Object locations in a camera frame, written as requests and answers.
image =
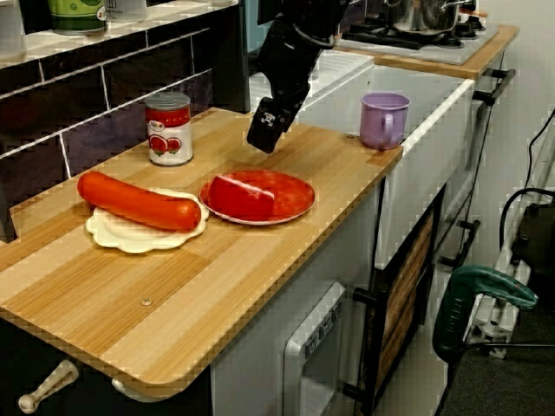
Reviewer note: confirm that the white appliance door grey frame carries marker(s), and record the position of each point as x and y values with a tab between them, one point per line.
295	359

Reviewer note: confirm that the tomato label tin can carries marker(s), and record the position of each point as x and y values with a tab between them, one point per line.
169	130

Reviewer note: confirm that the translucent plastic container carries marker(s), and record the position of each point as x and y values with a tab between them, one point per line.
11	30

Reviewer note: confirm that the white counter cabinet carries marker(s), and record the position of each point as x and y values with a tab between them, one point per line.
251	346

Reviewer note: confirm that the wood panel door black frame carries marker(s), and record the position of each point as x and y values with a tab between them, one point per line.
407	281

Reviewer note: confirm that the grey toy stove top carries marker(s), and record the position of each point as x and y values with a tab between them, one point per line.
455	54

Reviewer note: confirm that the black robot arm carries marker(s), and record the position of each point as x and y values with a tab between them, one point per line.
312	13

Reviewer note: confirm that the cream scalloped plate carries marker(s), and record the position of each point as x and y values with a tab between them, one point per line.
130	242

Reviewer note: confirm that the black cabinet front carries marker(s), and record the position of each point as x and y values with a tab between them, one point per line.
86	398

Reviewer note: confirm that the black burner grate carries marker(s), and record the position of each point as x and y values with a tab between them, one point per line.
390	41

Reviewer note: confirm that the toy ham slice red rind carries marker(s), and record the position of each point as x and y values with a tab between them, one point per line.
238	199

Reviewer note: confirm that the dark upright panel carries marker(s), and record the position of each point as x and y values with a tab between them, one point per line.
230	65

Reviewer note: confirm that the aluminium frame rail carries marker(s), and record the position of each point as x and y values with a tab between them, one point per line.
490	320

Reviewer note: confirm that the small white lidded jar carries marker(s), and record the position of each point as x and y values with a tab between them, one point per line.
126	11

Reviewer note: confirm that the green label tin can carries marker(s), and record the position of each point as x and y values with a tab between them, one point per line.
76	15

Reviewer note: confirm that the purple plastic mug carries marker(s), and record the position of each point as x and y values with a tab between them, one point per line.
375	121

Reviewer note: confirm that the black box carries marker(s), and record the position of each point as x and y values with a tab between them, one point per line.
537	242

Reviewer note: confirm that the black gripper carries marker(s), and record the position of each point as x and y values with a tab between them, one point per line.
286	60

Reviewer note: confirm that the red plate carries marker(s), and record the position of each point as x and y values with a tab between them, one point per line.
295	195

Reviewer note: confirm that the white stove cabinet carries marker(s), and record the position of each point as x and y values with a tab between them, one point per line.
494	130

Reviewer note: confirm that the orange toy sausage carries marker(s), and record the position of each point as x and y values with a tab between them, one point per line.
139	199

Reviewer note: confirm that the white toy sink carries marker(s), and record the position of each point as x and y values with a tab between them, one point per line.
425	173

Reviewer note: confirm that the steel cooking pot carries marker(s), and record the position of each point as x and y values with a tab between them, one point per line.
420	17

